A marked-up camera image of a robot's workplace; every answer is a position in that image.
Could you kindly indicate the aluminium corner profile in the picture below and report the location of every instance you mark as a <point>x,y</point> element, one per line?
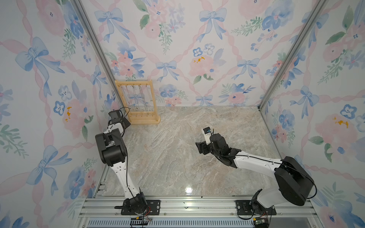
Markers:
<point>302,35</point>
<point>84,19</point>

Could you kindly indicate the left aluminium corner profile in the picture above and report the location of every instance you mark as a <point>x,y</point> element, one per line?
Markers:
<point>84,19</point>

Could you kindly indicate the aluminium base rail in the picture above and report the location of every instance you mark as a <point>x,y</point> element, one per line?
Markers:
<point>174,212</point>

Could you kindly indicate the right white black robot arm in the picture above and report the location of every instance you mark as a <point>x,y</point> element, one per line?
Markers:
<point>293,183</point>

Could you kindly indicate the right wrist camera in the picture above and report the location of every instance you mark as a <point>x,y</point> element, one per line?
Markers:
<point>207,132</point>

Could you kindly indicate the right aluminium corner profile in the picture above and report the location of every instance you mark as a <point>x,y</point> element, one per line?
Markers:
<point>302,35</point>

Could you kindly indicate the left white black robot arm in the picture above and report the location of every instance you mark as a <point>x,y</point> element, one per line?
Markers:
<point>105,151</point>

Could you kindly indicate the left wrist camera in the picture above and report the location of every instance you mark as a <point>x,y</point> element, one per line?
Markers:
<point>116,116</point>

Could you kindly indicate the green circuit board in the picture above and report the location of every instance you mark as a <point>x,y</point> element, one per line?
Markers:
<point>261,223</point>

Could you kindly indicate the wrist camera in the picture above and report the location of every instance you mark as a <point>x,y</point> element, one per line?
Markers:
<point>116,116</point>
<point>207,132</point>

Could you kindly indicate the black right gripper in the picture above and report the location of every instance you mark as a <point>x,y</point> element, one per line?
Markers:
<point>201,147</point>

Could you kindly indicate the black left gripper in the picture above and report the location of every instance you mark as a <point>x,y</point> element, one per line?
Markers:
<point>126,122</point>

